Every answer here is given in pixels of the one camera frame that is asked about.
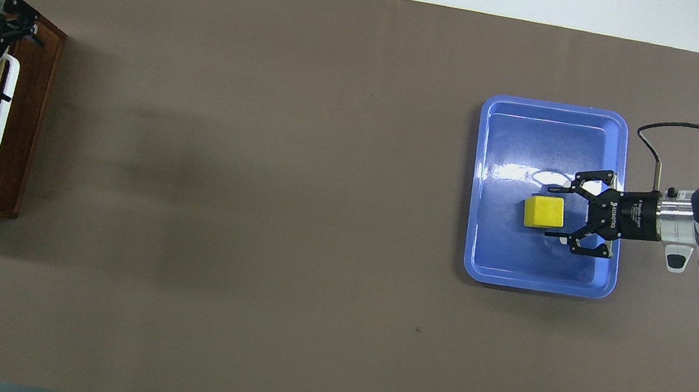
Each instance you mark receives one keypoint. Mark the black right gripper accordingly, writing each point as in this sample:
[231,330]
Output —
[630,215]

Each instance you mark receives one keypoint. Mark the blue plastic tray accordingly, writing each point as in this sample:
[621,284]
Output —
[504,250]

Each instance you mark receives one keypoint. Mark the brown table mat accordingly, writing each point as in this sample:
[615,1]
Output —
[248,207]

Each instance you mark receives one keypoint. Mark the yellow cube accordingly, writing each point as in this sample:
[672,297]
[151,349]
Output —
[544,213]

